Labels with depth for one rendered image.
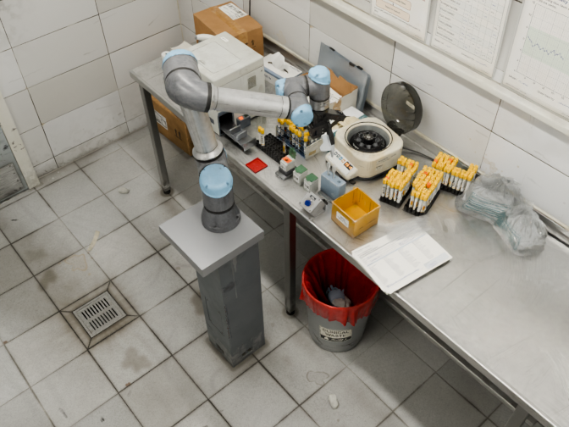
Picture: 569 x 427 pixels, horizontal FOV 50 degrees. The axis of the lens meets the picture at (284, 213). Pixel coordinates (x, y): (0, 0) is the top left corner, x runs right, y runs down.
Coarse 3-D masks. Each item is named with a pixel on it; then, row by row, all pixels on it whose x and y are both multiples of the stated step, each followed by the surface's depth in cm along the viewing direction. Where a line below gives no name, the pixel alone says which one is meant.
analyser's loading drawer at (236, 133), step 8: (224, 120) 276; (224, 128) 272; (232, 128) 272; (240, 128) 270; (232, 136) 268; (240, 136) 266; (248, 136) 268; (240, 144) 265; (248, 144) 264; (256, 144) 268
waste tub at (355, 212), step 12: (348, 192) 236; (360, 192) 238; (336, 204) 236; (348, 204) 242; (360, 204) 242; (372, 204) 235; (336, 216) 235; (348, 216) 228; (360, 216) 240; (372, 216) 232; (348, 228) 232; (360, 228) 232
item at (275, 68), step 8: (272, 56) 300; (280, 56) 297; (264, 64) 302; (272, 64) 304; (280, 64) 297; (288, 64) 302; (264, 72) 300; (272, 72) 297; (280, 72) 297; (288, 72) 297; (296, 72) 297; (272, 80) 300
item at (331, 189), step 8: (328, 176) 242; (336, 176) 242; (328, 184) 243; (336, 184) 239; (344, 184) 240; (320, 192) 249; (328, 192) 246; (336, 192) 242; (344, 192) 244; (328, 200) 246
